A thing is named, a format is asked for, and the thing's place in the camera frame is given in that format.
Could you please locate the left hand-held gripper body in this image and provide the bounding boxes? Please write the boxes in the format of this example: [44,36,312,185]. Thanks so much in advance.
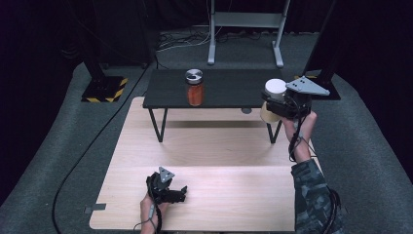
[145,166,183,205]

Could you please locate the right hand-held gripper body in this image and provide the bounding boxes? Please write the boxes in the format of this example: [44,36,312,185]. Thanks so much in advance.
[272,75,331,120]

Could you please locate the white-lidded jar of beige powder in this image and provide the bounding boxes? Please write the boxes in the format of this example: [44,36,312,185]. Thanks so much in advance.
[259,78,288,124]

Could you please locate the small black shelf table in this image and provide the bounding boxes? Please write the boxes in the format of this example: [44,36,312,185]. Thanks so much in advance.
[142,68,293,144]

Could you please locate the silver-lidded jar of orange powder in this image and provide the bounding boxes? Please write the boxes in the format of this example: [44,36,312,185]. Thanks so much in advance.
[184,68,206,107]

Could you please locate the person's left hand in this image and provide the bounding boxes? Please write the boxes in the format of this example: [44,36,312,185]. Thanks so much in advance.
[139,192,169,234]

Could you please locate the person's right hand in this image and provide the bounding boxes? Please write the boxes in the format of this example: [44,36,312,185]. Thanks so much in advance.
[281,110,318,163]

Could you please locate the black stand with striped base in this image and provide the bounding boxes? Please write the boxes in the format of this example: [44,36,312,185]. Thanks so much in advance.
[76,0,130,103]
[293,0,342,101]

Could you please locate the grey metal stand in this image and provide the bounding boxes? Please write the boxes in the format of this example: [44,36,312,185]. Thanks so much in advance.
[206,0,291,69]

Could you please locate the grey tape strip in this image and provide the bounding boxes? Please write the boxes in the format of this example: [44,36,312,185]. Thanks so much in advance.
[84,203,107,215]

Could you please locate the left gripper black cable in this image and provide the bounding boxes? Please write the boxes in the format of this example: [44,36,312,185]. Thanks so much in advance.
[133,181,164,234]

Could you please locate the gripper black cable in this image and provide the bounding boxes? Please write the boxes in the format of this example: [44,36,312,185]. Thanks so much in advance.
[133,181,164,234]
[287,97,344,234]

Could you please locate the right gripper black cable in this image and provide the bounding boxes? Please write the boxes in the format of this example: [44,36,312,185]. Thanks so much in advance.
[287,97,344,234]

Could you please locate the long black floor cable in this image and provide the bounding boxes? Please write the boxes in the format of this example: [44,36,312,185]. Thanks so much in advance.
[52,55,160,234]

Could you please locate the tangle of floor cables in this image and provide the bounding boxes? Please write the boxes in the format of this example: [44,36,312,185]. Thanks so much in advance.
[156,27,313,53]

